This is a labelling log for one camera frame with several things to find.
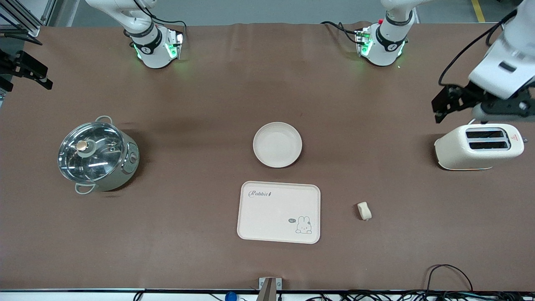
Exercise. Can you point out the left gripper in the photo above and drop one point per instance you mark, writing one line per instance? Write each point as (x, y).
(467, 93)

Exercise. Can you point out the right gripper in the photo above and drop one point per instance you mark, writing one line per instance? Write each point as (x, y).
(8, 66)

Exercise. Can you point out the small white steamed bun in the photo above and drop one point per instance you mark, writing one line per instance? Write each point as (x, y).
(364, 210)

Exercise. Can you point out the round cream plate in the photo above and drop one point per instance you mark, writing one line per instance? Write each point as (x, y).
(277, 144)

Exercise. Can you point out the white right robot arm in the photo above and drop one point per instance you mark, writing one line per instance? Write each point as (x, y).
(152, 52)

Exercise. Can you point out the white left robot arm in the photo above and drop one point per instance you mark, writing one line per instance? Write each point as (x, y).
(386, 46)

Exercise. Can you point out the cream two-slot toaster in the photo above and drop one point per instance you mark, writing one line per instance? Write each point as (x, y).
(468, 156)

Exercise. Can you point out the glass pot lid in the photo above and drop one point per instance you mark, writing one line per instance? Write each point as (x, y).
(92, 152)

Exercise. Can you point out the steel electric cooking pot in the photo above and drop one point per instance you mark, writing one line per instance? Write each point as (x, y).
(127, 167)

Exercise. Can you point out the brown table cloth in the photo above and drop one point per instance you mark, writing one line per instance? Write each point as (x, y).
(267, 104)

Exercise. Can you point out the cream rabbit print tray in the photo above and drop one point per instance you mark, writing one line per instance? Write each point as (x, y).
(276, 213)

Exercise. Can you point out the blue round knob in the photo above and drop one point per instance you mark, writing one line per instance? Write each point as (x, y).
(230, 297)

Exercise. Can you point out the aluminium frame profile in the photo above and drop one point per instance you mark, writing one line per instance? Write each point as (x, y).
(25, 19)

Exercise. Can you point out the grey metal camera bracket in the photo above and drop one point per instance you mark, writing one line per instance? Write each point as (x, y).
(269, 288)

